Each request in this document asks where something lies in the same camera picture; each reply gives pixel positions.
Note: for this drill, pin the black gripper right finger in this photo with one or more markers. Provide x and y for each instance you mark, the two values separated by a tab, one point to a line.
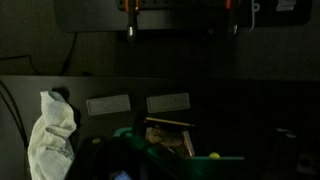
282	150

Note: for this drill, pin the white terry towel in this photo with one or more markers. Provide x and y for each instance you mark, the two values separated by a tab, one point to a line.
51	136

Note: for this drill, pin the gray rectangular pad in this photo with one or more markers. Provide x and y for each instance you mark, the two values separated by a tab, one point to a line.
108	104
168	102

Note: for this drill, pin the white tape piece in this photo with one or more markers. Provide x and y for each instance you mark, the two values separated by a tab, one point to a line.
286	4

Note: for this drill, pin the green plastic object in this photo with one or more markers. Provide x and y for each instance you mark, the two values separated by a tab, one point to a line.
186	166

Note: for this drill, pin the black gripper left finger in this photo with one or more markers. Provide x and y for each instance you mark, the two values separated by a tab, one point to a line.
87	158

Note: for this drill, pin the dark board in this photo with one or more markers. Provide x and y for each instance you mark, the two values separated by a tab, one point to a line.
186	20

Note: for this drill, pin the yellow ball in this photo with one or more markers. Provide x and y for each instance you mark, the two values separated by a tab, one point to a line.
214	155

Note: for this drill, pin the orange black clamp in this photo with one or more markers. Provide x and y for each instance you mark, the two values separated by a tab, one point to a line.
232	20
132	20

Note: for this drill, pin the thin wooden stick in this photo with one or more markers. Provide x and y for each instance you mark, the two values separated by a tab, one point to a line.
170	122

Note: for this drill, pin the brown plush toy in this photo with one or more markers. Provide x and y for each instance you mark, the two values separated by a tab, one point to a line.
163	136

